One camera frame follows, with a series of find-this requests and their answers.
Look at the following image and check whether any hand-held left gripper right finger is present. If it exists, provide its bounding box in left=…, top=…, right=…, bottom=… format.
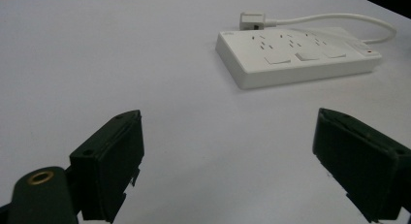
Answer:
left=312, top=108, right=411, bottom=224

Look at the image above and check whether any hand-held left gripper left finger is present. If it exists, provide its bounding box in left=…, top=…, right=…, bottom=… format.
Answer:
left=69, top=109, right=145, bottom=224

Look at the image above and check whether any white power strip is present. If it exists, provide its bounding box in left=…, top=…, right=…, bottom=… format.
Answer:
left=215, top=27, right=383, bottom=90

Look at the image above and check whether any white power plug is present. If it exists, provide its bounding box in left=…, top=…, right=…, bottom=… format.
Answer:
left=238, top=12, right=278, bottom=32

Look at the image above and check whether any white power cable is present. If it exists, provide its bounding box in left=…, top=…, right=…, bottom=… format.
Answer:
left=275, top=13, right=397, bottom=45

